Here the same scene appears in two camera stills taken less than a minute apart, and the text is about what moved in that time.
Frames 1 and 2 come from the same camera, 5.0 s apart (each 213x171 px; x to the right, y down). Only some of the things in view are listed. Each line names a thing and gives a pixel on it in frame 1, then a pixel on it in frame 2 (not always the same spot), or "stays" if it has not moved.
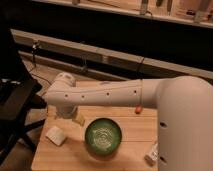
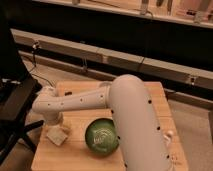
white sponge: [56, 135] stays
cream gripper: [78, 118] -> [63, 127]
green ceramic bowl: [103, 136] stays
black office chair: [18, 95] stays
